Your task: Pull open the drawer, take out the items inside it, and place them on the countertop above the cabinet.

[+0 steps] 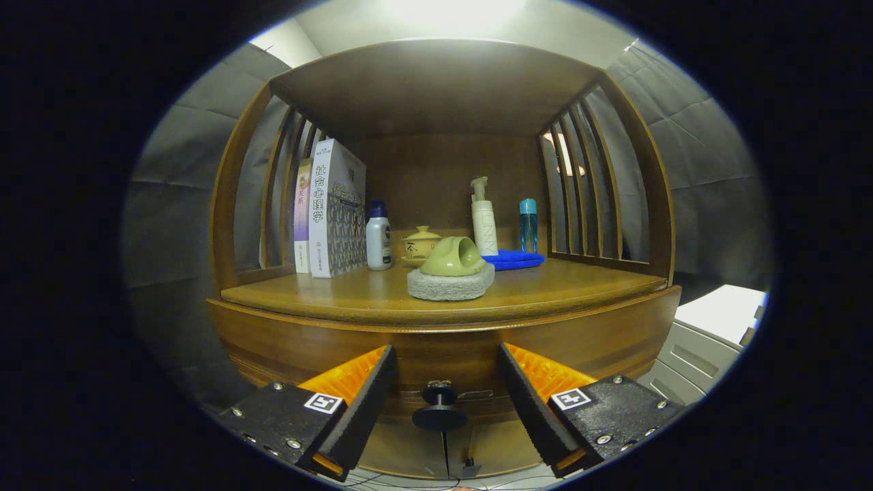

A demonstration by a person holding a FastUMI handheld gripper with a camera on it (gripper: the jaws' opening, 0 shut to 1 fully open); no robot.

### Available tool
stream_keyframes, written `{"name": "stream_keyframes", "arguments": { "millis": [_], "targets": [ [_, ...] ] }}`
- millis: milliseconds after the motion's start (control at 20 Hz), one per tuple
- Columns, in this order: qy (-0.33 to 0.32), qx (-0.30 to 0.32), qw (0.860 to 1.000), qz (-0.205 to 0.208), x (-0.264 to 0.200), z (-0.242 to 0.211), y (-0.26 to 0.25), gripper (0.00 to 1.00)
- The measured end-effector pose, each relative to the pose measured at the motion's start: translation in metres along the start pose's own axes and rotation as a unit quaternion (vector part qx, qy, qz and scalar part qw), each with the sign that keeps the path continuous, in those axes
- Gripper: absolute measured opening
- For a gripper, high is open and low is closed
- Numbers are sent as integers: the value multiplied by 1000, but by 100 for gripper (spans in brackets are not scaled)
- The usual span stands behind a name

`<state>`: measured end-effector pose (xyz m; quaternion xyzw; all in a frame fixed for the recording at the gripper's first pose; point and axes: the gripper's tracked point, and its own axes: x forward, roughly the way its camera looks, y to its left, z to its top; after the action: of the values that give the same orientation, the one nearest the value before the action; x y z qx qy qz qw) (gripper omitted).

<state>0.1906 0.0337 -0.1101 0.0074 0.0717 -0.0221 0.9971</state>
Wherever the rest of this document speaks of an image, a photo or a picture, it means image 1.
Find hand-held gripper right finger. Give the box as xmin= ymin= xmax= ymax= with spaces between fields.
xmin=497 ymin=342 xmax=686 ymax=479

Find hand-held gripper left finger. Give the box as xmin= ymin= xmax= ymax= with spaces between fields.
xmin=213 ymin=344 xmax=398 ymax=482

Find black round drawer knob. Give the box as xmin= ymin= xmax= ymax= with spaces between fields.
xmin=412 ymin=381 xmax=468 ymax=432

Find brown wooden drawer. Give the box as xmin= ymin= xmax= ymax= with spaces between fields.
xmin=207 ymin=285 xmax=683 ymax=423

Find green handled scrub sponge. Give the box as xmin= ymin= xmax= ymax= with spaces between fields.
xmin=407 ymin=236 xmax=496 ymax=302

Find wooden cabinet door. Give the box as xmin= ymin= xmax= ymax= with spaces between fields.
xmin=358 ymin=416 xmax=451 ymax=480
xmin=447 ymin=419 xmax=546 ymax=478

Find brown wooden countertop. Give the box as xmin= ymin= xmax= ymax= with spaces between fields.
xmin=220 ymin=258 xmax=669 ymax=327

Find white plastic drawer unit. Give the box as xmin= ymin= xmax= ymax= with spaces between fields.
xmin=641 ymin=284 xmax=768 ymax=406

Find brown wooden cabinet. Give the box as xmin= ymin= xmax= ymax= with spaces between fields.
xmin=207 ymin=38 xmax=683 ymax=481

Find blue folded cloth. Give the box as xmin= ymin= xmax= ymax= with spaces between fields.
xmin=482 ymin=250 xmax=546 ymax=271

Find white bottle with blue cap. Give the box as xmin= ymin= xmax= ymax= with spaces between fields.
xmin=366 ymin=199 xmax=393 ymax=271

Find yellow lidded ceramic teacup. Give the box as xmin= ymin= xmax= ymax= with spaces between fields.
xmin=400 ymin=226 xmax=443 ymax=268

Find blue translucent bottle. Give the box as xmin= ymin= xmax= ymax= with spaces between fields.
xmin=519 ymin=198 xmax=538 ymax=254

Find white pump bottle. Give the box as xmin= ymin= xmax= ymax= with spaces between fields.
xmin=470 ymin=177 xmax=499 ymax=257

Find thick white book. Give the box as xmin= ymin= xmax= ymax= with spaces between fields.
xmin=308 ymin=138 xmax=368 ymax=279

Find thin pink book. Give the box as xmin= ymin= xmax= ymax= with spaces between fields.
xmin=294 ymin=158 xmax=314 ymax=275

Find black floor cables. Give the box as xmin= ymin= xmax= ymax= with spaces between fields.
xmin=341 ymin=471 xmax=567 ymax=491

